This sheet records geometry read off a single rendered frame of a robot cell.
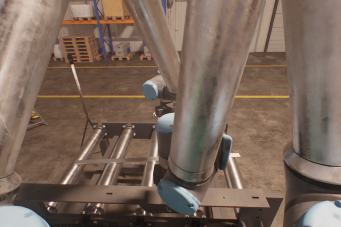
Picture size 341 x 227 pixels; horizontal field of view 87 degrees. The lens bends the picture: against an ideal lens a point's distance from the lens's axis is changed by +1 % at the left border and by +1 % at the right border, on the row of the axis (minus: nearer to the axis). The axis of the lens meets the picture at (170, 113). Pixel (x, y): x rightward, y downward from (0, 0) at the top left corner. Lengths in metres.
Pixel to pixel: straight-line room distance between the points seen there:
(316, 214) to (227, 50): 0.25
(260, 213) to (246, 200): 0.17
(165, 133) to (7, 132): 0.33
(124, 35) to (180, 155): 9.76
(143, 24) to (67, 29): 10.61
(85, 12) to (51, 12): 8.52
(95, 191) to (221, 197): 0.58
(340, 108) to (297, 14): 0.15
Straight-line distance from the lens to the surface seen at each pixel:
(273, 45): 10.65
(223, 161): 0.46
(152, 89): 0.81
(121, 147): 1.58
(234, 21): 0.21
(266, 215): 1.11
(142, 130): 1.84
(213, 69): 0.22
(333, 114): 0.36
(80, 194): 1.00
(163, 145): 0.53
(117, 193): 0.94
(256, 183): 2.64
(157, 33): 0.53
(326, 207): 0.36
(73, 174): 1.52
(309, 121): 0.37
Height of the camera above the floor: 1.89
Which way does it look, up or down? 30 degrees down
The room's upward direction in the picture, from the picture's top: 1 degrees counter-clockwise
